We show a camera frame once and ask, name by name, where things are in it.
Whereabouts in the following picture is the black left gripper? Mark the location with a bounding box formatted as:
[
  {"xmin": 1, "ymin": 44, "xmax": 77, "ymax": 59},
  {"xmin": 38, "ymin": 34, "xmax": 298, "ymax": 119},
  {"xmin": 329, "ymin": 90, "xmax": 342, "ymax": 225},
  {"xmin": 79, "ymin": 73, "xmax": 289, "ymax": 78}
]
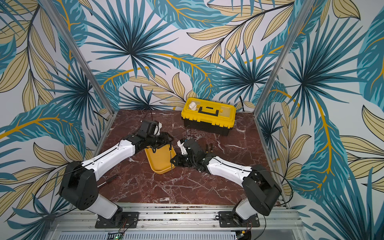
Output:
[{"xmin": 147, "ymin": 131, "xmax": 175, "ymax": 149}]

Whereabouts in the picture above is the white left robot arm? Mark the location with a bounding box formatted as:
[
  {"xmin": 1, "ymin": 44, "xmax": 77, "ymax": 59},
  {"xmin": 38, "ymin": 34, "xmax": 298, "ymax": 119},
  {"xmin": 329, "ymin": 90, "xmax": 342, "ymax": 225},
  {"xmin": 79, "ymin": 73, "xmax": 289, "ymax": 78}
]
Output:
[{"xmin": 59, "ymin": 132, "xmax": 174, "ymax": 225}]

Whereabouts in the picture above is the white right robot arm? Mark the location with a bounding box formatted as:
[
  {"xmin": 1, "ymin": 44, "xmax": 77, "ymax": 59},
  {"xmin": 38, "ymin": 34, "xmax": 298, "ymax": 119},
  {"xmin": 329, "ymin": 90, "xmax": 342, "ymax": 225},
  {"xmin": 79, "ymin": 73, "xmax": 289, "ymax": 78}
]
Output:
[{"xmin": 171, "ymin": 139, "xmax": 282, "ymax": 223}]

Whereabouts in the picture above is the small ratchet tool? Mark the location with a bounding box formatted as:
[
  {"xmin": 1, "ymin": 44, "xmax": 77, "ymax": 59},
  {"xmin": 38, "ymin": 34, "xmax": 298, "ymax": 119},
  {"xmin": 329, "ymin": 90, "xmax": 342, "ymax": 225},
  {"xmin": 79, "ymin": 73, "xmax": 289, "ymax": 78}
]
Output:
[{"xmin": 97, "ymin": 175, "xmax": 118, "ymax": 189}]

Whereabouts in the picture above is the yellow plastic tray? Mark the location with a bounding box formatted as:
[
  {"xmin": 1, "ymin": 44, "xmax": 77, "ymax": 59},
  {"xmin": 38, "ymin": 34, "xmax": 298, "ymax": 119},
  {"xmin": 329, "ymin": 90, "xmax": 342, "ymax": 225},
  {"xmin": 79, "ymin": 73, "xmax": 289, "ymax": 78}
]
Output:
[{"xmin": 145, "ymin": 145, "xmax": 176, "ymax": 175}]

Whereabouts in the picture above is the white roll in toolbox lid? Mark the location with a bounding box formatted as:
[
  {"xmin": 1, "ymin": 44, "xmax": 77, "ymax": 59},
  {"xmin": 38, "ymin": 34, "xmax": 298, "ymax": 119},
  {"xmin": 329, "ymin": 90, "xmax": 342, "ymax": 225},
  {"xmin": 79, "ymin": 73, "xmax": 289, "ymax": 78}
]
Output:
[{"xmin": 189, "ymin": 102, "xmax": 197, "ymax": 111}]

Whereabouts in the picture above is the yellow and black toolbox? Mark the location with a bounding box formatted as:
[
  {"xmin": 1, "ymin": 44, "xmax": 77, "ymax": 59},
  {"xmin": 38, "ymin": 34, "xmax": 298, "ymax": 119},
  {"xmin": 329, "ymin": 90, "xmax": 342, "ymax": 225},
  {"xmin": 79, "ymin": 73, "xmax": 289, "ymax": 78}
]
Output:
[{"xmin": 181, "ymin": 98, "xmax": 236, "ymax": 136}]

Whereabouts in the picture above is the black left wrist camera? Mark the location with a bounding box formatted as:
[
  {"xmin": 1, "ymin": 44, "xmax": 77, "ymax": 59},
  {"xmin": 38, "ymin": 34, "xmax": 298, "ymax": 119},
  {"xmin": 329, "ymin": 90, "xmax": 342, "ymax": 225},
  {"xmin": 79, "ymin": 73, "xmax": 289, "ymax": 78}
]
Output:
[{"xmin": 137, "ymin": 120, "xmax": 162, "ymax": 138}]

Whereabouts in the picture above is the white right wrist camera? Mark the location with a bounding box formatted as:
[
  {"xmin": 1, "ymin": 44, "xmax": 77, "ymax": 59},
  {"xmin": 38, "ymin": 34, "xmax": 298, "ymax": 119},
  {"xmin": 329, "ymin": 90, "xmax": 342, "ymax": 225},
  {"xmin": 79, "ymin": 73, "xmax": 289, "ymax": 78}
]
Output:
[{"xmin": 177, "ymin": 139, "xmax": 188, "ymax": 156}]

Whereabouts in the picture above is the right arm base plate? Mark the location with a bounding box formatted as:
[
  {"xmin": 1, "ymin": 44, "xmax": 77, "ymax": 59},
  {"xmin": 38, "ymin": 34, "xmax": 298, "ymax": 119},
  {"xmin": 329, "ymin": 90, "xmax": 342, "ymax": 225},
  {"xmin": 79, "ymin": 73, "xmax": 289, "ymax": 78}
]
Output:
[{"xmin": 215, "ymin": 211, "xmax": 260, "ymax": 228}]

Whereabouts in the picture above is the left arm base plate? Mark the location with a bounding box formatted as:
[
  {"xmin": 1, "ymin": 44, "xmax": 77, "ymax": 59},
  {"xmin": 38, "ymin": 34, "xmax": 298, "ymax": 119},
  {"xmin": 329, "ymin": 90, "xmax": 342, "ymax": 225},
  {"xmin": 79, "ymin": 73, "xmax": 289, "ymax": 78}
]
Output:
[{"xmin": 95, "ymin": 211, "xmax": 140, "ymax": 229}]

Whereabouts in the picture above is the left aluminium corner post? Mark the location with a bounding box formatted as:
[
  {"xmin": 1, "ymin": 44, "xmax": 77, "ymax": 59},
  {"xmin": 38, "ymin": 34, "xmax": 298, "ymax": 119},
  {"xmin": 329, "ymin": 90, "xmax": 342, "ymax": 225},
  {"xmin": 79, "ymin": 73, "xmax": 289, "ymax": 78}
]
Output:
[{"xmin": 41, "ymin": 0, "xmax": 115, "ymax": 115}]

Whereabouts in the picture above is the aluminium corner post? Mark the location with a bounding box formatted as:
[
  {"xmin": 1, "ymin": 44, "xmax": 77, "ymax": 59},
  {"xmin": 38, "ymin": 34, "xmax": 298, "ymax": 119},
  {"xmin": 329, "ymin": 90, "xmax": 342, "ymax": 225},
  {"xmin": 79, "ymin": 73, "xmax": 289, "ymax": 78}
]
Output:
[
  {"xmin": 41, "ymin": 0, "xmax": 115, "ymax": 115},
  {"xmin": 253, "ymin": 1, "xmax": 315, "ymax": 118}
]

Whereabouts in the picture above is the aluminium front rail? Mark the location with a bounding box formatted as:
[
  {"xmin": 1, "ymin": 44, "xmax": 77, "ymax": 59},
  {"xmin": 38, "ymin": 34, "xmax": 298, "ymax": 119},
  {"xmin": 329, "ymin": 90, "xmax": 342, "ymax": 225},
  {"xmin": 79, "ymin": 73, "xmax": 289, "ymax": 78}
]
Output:
[{"xmin": 45, "ymin": 203, "xmax": 309, "ymax": 240}]

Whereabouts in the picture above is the right aluminium corner post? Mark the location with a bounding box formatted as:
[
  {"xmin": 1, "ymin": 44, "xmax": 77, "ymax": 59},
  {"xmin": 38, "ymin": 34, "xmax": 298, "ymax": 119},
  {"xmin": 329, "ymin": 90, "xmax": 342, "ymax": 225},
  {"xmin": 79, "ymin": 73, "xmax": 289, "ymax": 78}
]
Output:
[{"xmin": 253, "ymin": 1, "xmax": 315, "ymax": 118}]

